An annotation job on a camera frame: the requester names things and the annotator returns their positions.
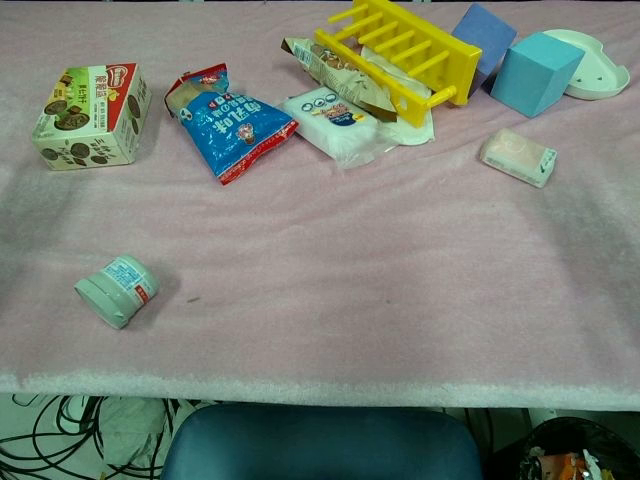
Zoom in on brown and white snack bag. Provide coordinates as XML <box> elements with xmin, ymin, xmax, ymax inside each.
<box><xmin>280</xmin><ymin>36</ymin><xmax>399</xmax><ymax>123</ymax></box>

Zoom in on pale green cream jar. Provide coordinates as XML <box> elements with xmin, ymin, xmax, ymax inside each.
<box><xmin>73</xmin><ymin>254</ymin><xmax>161</xmax><ymax>330</ymax></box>

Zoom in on green cookie box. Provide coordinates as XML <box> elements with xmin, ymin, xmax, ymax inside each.
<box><xmin>31</xmin><ymin>62</ymin><xmax>153</xmax><ymax>172</ymax></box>

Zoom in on purple foam cube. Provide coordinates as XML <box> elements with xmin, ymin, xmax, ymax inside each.
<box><xmin>451</xmin><ymin>2</ymin><xmax>518</xmax><ymax>94</ymax></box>

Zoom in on light blue foam cube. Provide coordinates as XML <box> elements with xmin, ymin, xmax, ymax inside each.
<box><xmin>490</xmin><ymin>32</ymin><xmax>586</xmax><ymax>120</ymax></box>

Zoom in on pink fleece table cloth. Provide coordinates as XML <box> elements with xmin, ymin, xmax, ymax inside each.
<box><xmin>0</xmin><ymin>0</ymin><xmax>640</xmax><ymax>412</ymax></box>

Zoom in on blue chair back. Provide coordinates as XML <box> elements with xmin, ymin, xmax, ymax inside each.
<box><xmin>160</xmin><ymin>403</ymin><xmax>484</xmax><ymax>480</ymax></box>

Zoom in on black cables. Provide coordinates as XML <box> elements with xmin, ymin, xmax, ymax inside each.
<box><xmin>0</xmin><ymin>393</ymin><xmax>176</xmax><ymax>480</ymax></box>

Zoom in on yellow plastic rack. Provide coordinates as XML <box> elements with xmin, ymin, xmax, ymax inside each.
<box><xmin>314</xmin><ymin>0</ymin><xmax>484</xmax><ymax>116</ymax></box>

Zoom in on blue and red snack bag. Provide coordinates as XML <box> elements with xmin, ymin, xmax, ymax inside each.
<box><xmin>163</xmin><ymin>62</ymin><xmax>300</xmax><ymax>187</ymax></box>

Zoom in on black trash bin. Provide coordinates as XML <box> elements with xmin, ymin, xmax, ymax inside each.
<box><xmin>487</xmin><ymin>416</ymin><xmax>640</xmax><ymax>480</ymax></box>

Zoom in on white plastic soap dish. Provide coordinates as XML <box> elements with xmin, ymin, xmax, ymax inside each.
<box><xmin>541</xmin><ymin>28</ymin><xmax>631</xmax><ymax>102</ymax></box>

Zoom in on white plastic bag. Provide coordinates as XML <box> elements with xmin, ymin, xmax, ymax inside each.
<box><xmin>92</xmin><ymin>395</ymin><xmax>211</xmax><ymax>476</ymax></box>

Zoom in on white tissue pack blue print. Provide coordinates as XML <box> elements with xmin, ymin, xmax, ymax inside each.
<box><xmin>280</xmin><ymin>86</ymin><xmax>401</xmax><ymax>170</ymax></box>

